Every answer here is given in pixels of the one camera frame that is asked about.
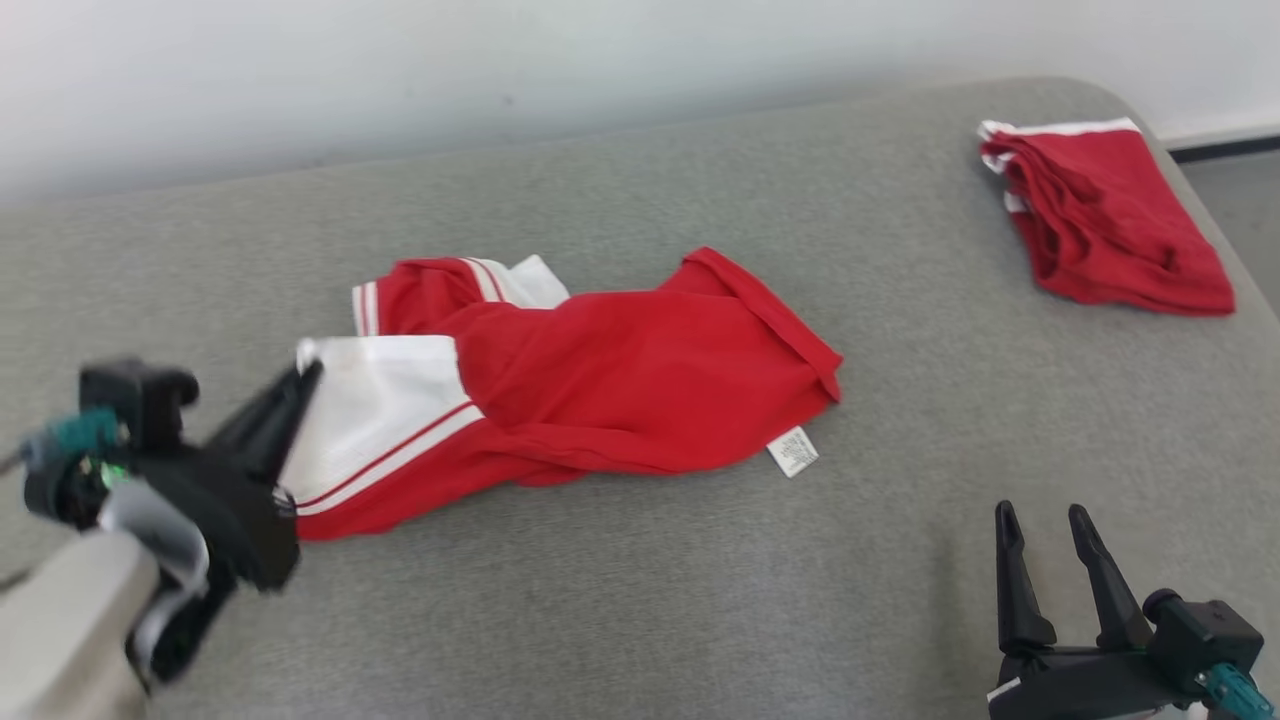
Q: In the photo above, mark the red shorts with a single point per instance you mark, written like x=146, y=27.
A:
x=1110, y=220

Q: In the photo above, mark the white skirting board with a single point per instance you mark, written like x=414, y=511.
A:
x=1225, y=140

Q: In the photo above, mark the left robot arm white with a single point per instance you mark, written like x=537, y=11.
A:
x=70, y=620

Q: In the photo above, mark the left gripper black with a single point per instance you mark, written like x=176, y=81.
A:
x=240, y=520

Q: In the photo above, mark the red Bulls basketball jersey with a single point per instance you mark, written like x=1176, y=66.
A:
x=620, y=380

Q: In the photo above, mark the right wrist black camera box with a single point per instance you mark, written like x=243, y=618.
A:
x=1210, y=635

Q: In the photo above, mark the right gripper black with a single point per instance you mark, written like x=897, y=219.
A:
x=1080, y=690

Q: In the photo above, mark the grey fabric sofa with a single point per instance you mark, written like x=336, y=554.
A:
x=600, y=600

